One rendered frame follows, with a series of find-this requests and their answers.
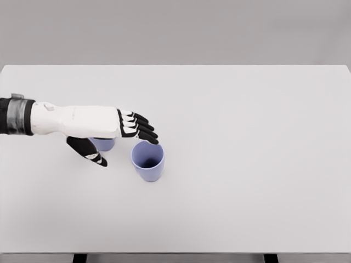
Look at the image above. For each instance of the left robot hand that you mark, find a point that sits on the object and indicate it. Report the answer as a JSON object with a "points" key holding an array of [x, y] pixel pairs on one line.
{"points": [[93, 122]]}

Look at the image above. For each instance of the lavender plastic cup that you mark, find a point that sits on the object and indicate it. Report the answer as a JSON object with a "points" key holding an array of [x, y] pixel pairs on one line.
{"points": [[103, 144], [148, 161]]}

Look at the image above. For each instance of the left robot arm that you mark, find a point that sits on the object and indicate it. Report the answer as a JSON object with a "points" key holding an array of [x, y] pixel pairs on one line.
{"points": [[35, 117]]}

